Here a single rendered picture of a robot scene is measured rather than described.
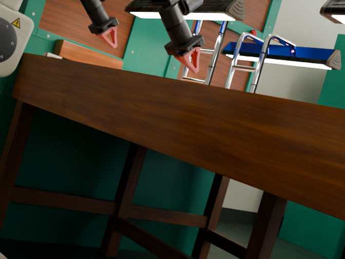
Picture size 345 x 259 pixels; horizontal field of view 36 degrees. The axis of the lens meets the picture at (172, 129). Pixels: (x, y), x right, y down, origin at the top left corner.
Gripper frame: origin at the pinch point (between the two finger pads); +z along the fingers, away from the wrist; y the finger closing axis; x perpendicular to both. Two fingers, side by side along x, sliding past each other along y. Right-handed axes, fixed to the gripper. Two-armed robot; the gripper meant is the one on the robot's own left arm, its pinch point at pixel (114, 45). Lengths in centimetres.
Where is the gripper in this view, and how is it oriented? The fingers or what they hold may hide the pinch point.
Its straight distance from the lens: 184.4
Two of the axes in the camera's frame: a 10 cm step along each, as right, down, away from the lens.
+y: -5.9, -1.8, 7.9
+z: 4.1, 7.8, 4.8
